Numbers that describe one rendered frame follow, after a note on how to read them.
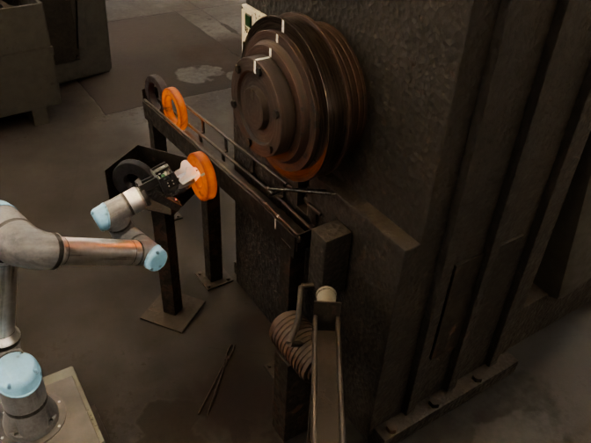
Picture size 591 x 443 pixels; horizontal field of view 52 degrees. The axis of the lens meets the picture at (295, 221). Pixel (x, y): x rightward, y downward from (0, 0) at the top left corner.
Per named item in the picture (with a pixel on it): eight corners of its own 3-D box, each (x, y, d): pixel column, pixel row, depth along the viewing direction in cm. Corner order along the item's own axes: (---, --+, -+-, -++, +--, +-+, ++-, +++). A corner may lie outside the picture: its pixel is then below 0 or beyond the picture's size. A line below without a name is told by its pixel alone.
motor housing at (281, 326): (294, 405, 222) (302, 301, 190) (329, 452, 207) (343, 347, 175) (264, 421, 216) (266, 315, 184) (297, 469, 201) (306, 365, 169)
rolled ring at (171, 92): (176, 139, 262) (183, 137, 264) (184, 115, 246) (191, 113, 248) (158, 105, 266) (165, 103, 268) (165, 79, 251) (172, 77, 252)
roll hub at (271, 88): (244, 128, 187) (244, 39, 170) (294, 170, 168) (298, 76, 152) (229, 132, 184) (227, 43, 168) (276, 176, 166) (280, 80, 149)
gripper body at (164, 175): (176, 170, 180) (140, 190, 177) (185, 192, 186) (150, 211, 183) (166, 159, 186) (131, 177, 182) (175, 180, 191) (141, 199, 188)
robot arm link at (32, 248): (20, 239, 140) (176, 244, 180) (-2, 218, 146) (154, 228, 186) (5, 282, 142) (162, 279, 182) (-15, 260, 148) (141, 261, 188)
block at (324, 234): (332, 275, 196) (339, 216, 182) (347, 290, 191) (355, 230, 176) (305, 286, 191) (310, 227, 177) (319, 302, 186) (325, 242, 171)
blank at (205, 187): (205, 200, 200) (195, 203, 198) (191, 156, 199) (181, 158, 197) (222, 194, 186) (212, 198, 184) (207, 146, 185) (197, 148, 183)
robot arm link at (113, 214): (96, 224, 184) (85, 205, 178) (128, 206, 188) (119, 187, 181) (105, 239, 180) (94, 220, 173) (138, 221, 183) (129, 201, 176)
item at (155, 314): (155, 285, 269) (137, 144, 226) (207, 302, 262) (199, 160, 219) (128, 315, 254) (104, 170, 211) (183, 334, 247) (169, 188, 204)
